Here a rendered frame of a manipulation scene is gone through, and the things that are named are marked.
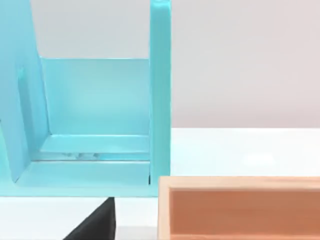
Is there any light blue rack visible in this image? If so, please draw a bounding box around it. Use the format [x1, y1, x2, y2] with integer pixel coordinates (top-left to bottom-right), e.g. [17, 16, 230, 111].
[0, 0, 172, 198]

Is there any shallow salmon-coloured box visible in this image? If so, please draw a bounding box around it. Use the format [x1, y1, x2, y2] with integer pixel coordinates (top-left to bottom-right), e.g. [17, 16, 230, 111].
[157, 175, 320, 240]

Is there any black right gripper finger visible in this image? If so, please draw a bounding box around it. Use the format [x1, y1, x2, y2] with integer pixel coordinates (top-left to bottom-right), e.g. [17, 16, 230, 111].
[62, 196, 117, 240]

